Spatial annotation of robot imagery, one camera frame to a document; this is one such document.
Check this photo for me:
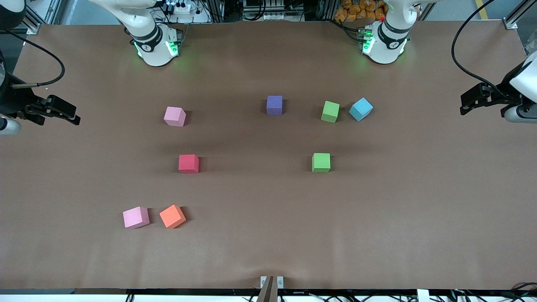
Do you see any pink foam cube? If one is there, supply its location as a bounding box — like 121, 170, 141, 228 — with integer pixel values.
164, 107, 186, 127
123, 206, 150, 229

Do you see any red foam cube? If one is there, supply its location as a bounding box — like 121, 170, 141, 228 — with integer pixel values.
178, 154, 200, 174

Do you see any green foam cube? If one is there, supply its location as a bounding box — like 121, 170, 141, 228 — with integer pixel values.
312, 153, 331, 173
321, 101, 340, 123

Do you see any purple foam cube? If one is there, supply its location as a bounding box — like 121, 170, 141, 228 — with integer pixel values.
266, 95, 283, 116

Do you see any blue foam cube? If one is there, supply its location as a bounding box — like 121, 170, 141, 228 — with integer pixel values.
349, 97, 373, 122

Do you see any bag of orange snacks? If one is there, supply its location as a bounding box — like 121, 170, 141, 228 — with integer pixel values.
335, 0, 388, 22

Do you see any orange foam cube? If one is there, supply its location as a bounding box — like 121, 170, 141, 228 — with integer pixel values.
159, 205, 186, 229

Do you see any white power strip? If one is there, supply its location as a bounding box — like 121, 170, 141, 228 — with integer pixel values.
166, 1, 194, 16

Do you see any grey equipment box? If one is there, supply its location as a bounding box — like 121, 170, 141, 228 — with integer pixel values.
242, 0, 303, 21

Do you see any table cover sheet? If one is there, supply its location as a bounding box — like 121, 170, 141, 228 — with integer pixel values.
0, 21, 537, 290

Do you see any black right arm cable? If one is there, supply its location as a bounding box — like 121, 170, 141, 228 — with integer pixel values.
0, 29, 66, 89

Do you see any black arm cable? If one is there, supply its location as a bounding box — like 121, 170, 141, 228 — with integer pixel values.
451, 0, 506, 94
0, 29, 66, 89

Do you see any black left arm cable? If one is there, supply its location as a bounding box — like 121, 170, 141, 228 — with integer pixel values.
451, 0, 506, 94

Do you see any aluminium frame profile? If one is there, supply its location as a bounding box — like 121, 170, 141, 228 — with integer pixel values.
503, 0, 537, 30
17, 0, 59, 35

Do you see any metal table edge bracket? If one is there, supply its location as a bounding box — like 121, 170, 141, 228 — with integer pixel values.
260, 276, 284, 290

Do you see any brown wedge post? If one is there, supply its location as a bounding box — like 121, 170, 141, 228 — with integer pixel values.
256, 276, 279, 302

